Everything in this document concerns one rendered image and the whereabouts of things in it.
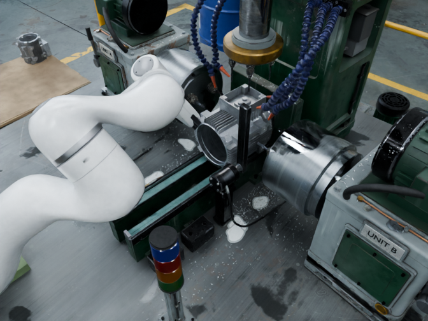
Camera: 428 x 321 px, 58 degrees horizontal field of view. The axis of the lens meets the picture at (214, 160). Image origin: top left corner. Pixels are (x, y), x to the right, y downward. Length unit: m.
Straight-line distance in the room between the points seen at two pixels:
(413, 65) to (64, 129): 3.70
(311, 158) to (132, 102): 0.59
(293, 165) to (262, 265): 0.35
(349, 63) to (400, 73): 2.51
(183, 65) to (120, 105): 0.79
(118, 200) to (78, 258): 0.70
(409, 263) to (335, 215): 0.20
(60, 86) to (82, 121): 2.71
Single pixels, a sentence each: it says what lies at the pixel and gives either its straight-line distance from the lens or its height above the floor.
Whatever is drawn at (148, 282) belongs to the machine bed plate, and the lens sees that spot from 1.24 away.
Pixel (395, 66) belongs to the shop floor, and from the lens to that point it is 3.99.
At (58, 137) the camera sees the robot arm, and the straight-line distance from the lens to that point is 0.63.
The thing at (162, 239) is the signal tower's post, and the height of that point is 1.22.
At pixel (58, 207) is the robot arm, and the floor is 1.37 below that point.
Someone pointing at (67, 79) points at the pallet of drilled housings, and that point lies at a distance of 3.41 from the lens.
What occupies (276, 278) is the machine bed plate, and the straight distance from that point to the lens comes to 1.24.
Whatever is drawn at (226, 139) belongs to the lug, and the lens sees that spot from 1.20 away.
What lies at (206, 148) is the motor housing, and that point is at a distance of 1.36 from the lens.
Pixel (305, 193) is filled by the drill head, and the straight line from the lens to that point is 1.09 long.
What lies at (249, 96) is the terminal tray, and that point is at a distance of 1.33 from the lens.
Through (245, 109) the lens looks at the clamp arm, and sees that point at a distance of 1.05.
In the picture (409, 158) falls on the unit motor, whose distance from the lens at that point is 0.92.
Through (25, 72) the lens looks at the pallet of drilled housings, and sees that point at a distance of 3.64.
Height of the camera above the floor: 1.89
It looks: 45 degrees down
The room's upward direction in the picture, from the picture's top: straight up
